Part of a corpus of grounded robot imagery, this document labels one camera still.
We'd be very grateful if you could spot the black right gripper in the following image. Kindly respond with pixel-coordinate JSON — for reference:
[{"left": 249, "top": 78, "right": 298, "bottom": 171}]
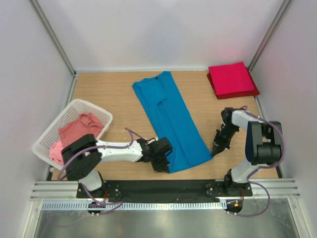
[{"left": 211, "top": 124, "right": 240, "bottom": 157}]

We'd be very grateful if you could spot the blue t shirt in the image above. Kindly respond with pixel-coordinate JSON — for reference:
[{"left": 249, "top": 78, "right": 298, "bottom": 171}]
[{"left": 132, "top": 71, "right": 213, "bottom": 173}]

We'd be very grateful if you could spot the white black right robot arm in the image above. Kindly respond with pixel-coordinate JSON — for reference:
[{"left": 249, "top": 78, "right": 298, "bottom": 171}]
[{"left": 211, "top": 107, "right": 285, "bottom": 196}]

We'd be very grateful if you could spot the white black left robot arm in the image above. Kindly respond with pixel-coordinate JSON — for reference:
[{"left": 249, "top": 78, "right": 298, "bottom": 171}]
[{"left": 58, "top": 134, "right": 173, "bottom": 198}]

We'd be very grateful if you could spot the folded dark red t shirt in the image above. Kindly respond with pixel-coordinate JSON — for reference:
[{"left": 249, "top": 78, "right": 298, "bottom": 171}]
[{"left": 207, "top": 68, "right": 260, "bottom": 100}]

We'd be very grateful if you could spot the folded magenta t shirt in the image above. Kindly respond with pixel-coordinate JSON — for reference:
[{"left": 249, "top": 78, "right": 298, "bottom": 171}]
[{"left": 209, "top": 61, "right": 254, "bottom": 98}]

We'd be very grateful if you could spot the salmon t shirt in basket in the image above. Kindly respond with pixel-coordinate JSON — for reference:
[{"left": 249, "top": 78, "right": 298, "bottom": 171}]
[{"left": 58, "top": 113, "right": 104, "bottom": 147}]

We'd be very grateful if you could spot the pink t shirt in basket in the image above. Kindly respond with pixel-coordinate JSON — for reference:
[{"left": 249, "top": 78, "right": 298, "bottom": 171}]
[{"left": 49, "top": 140, "right": 64, "bottom": 165}]

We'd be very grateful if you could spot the white perforated plastic basket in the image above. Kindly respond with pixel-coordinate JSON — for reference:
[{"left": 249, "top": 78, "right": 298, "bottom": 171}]
[{"left": 32, "top": 99, "right": 113, "bottom": 170}]

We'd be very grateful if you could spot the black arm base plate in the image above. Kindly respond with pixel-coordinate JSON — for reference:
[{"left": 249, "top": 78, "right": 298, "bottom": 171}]
[{"left": 90, "top": 179, "right": 253, "bottom": 200}]

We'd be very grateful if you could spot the white slotted cable duct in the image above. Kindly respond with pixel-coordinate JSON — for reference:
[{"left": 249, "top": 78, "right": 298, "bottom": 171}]
[{"left": 42, "top": 200, "right": 227, "bottom": 211}]

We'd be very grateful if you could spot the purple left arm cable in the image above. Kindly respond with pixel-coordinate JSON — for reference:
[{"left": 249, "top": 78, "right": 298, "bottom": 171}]
[{"left": 58, "top": 127, "right": 154, "bottom": 216}]

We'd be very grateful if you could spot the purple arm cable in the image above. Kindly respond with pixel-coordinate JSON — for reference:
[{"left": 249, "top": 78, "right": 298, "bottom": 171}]
[
  {"left": 227, "top": 106, "right": 287, "bottom": 218},
  {"left": 58, "top": 127, "right": 154, "bottom": 216}
]

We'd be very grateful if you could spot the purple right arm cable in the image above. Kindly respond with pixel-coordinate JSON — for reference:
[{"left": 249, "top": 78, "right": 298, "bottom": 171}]
[{"left": 227, "top": 106, "right": 287, "bottom": 218}]

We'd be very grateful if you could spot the aluminium rail frame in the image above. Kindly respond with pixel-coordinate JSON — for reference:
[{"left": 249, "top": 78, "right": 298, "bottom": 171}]
[{"left": 30, "top": 178, "right": 301, "bottom": 201}]

